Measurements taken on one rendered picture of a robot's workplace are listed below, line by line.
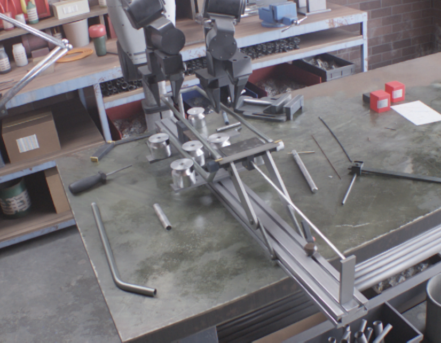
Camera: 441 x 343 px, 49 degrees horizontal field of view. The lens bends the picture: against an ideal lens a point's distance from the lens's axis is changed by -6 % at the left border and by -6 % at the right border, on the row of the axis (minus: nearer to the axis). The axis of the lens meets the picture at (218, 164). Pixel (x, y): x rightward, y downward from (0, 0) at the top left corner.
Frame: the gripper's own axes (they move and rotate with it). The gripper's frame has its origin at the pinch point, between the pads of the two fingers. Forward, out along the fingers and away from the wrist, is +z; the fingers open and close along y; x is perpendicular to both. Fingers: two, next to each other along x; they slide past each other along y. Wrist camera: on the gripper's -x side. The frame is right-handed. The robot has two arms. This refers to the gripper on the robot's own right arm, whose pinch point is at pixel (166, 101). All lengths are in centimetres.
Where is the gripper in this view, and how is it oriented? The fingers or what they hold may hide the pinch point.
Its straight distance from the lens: 125.4
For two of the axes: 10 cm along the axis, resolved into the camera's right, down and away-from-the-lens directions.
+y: 9.2, -2.8, 2.9
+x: -3.9, -4.2, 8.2
